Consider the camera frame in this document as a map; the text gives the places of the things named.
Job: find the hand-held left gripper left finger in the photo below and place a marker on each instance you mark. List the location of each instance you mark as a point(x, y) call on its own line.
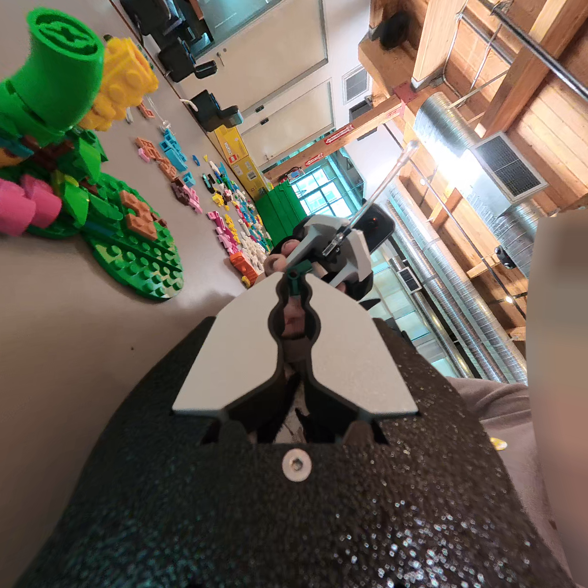
point(229, 358)

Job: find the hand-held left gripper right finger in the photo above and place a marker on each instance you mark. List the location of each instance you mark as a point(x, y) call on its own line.
point(358, 358)

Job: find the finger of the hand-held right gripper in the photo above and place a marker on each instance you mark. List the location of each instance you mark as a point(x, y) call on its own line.
point(360, 257)
point(317, 227)

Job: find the clear plastic rod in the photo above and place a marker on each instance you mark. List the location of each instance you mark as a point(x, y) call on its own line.
point(381, 188)

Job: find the dark green brick piece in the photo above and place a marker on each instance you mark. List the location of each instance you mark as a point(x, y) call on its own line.
point(298, 278)

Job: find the grey desk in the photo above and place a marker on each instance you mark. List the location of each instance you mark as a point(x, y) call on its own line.
point(92, 344)

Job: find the person's right hand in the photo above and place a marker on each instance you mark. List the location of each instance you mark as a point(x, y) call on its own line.
point(278, 262)

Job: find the window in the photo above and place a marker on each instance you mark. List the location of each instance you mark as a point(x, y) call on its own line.
point(321, 188)

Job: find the green plastic bin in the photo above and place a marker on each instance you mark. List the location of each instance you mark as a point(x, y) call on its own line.
point(278, 211)

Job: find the pink and orange brick assembly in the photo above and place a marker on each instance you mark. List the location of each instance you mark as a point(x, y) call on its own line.
point(243, 266)

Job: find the pile of loose coloured bricks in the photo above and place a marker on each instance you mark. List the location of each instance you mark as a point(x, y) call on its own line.
point(225, 202)

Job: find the white door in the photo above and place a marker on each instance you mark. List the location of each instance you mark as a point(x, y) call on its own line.
point(298, 124)
point(275, 41)

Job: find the yellow brick set box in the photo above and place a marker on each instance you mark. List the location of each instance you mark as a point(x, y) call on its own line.
point(239, 156)

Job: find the metal ceiling vent grille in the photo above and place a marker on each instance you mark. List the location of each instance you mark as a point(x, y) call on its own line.
point(510, 167)

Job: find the black office chair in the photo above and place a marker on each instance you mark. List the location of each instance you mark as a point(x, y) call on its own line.
point(183, 59)
point(151, 16)
point(213, 112)

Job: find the black ceiling device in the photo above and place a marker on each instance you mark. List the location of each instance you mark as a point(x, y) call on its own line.
point(390, 30)

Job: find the yellow brick flower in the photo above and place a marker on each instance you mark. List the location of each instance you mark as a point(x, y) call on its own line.
point(124, 78)

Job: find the green brick plant model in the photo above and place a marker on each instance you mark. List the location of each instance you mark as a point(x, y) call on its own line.
point(50, 92)

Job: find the wooden post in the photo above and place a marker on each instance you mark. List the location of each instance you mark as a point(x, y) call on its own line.
point(349, 131)

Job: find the silver ventilation duct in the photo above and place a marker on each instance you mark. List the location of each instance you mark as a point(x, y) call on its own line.
point(473, 275)

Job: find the black wall speaker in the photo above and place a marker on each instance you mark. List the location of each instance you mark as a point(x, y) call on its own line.
point(363, 117)

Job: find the black ceiling camera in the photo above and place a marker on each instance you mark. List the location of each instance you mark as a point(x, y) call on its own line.
point(504, 257)

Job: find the wall air vent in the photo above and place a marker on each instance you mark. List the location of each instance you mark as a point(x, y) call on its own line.
point(356, 85)

